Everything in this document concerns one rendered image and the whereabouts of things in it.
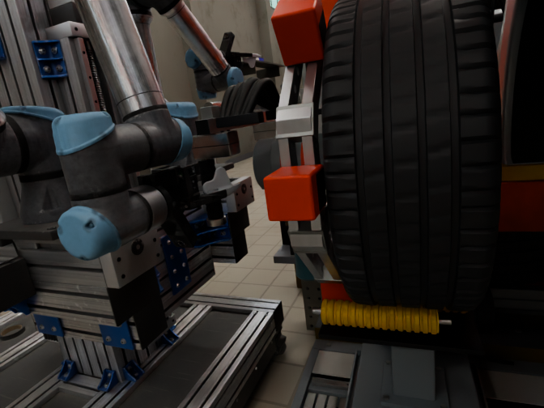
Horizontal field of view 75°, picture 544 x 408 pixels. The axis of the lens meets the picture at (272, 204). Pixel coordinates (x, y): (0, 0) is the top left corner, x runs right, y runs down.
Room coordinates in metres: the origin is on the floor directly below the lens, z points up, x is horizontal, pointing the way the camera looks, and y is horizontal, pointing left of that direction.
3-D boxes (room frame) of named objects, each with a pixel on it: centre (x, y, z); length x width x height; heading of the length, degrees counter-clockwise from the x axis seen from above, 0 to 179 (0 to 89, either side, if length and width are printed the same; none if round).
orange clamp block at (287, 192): (0.55, -0.04, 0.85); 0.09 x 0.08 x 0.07; 158
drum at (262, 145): (0.87, -0.09, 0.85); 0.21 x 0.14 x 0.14; 68
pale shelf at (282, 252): (1.42, -0.14, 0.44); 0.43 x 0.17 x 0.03; 158
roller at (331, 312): (0.70, -0.20, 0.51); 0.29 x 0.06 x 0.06; 68
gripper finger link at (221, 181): (0.71, 0.09, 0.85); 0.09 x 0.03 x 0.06; 122
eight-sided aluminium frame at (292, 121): (0.85, -0.15, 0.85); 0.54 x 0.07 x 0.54; 158
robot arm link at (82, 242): (0.50, 0.24, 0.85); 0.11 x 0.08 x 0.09; 158
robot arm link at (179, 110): (1.24, 0.27, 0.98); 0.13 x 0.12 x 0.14; 51
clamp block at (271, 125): (1.08, -0.02, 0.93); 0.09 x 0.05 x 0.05; 68
